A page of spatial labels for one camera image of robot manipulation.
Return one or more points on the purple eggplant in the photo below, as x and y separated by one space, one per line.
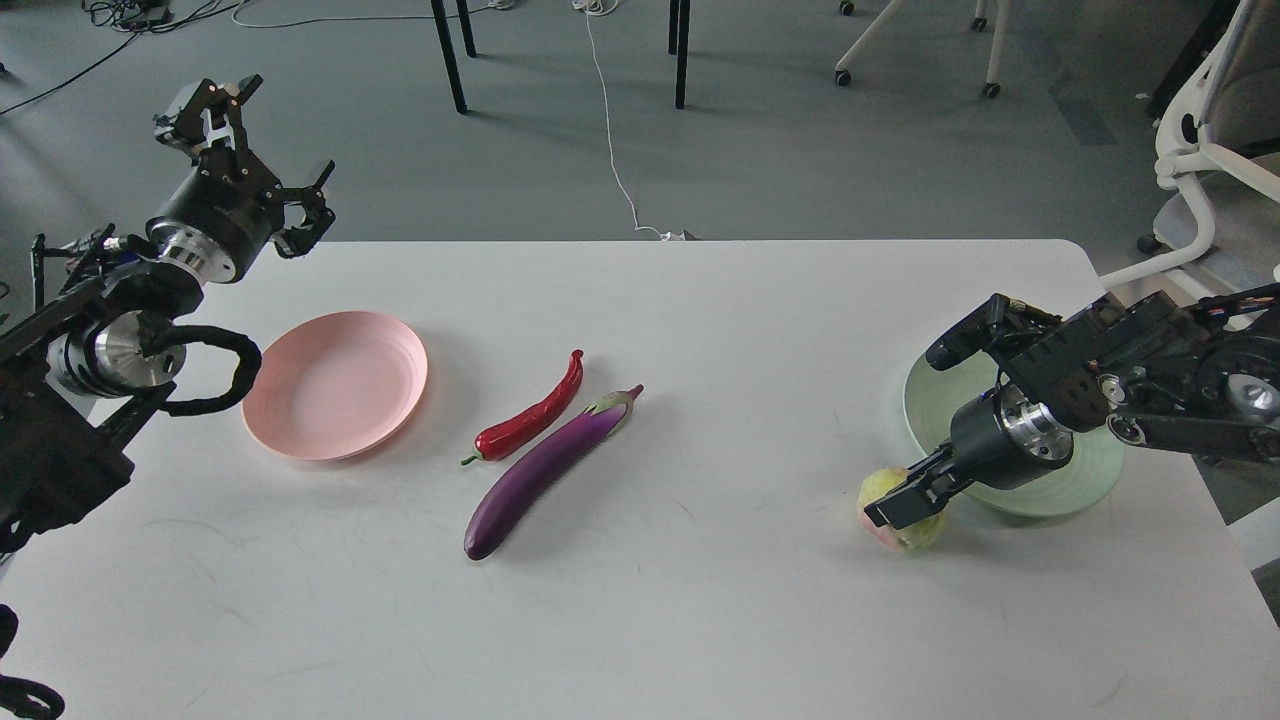
519 487

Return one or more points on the red chili pepper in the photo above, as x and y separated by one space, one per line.
502 439

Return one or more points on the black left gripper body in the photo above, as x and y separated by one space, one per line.
218 219

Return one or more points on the pink plate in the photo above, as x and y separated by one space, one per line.
336 386

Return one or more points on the black table legs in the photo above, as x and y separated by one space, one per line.
456 36

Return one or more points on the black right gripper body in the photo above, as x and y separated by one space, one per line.
1003 440

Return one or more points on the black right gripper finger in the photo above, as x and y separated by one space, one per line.
906 505
934 468

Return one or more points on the white office chair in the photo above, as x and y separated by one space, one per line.
1216 151

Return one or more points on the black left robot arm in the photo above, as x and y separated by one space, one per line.
107 346

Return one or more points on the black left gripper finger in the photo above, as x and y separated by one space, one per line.
299 216
205 123

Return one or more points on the light green plate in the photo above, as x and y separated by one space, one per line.
930 398

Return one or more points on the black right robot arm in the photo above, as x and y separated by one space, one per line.
1199 380

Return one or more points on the white rolling chair base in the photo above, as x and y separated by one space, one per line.
880 54

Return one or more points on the green pink guava fruit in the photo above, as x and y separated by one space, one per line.
918 536

